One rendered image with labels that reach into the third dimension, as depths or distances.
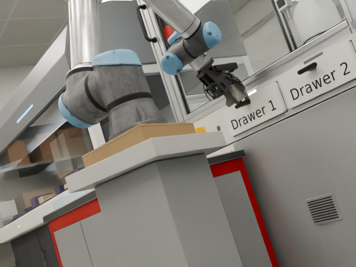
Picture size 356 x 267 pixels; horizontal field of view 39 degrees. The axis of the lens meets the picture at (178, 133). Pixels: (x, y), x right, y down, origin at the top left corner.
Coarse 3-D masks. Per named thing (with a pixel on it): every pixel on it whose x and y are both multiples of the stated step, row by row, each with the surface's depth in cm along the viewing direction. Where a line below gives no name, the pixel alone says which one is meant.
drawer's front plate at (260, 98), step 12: (276, 84) 173; (252, 96) 181; (264, 96) 176; (276, 96) 172; (228, 108) 192; (240, 108) 187; (252, 108) 182; (264, 108) 177; (276, 108) 173; (228, 120) 193; (240, 120) 188; (252, 120) 183; (264, 120) 178; (240, 132) 189
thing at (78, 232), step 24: (216, 168) 180; (240, 168) 186; (240, 192) 183; (48, 216) 197; (72, 216) 182; (96, 216) 167; (240, 216) 179; (72, 240) 186; (96, 240) 170; (240, 240) 176; (264, 240) 182; (72, 264) 189; (96, 264) 173; (264, 264) 179
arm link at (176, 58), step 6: (174, 42) 170; (180, 42) 162; (174, 48) 163; (180, 48) 161; (168, 54) 163; (174, 54) 162; (180, 54) 161; (186, 54) 160; (162, 60) 163; (168, 60) 162; (174, 60) 161; (180, 60) 162; (186, 60) 163; (192, 60) 164; (162, 66) 164; (168, 66) 163; (174, 66) 163; (180, 66) 162; (168, 72) 165; (174, 72) 164
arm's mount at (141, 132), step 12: (132, 132) 107; (144, 132) 106; (156, 132) 109; (168, 132) 113; (180, 132) 116; (192, 132) 120; (108, 144) 112; (120, 144) 110; (132, 144) 108; (84, 156) 116; (96, 156) 114; (108, 156) 112
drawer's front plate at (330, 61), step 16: (336, 48) 151; (352, 48) 148; (320, 64) 156; (336, 64) 152; (352, 64) 147; (288, 80) 167; (304, 80) 162; (336, 80) 152; (288, 96) 168; (304, 96) 163
